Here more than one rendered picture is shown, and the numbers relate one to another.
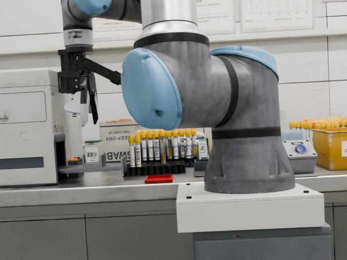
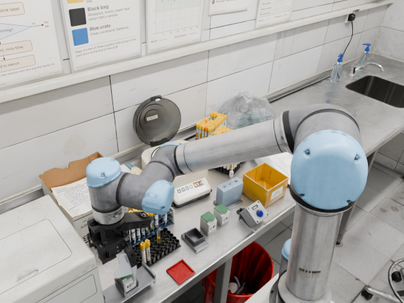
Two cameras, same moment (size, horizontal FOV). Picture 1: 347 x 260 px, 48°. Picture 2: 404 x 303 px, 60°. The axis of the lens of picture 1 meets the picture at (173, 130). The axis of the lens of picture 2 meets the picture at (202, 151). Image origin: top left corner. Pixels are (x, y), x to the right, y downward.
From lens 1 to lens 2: 104 cm
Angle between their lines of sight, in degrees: 52
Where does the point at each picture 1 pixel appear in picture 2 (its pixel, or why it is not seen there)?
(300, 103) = (188, 104)
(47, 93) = (95, 273)
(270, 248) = not seen: outside the picture
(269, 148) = not seen: hidden behind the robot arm
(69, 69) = (106, 239)
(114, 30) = (10, 74)
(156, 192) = (187, 286)
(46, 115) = (97, 288)
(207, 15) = (116, 41)
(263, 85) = not seen: hidden behind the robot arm
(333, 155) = (267, 201)
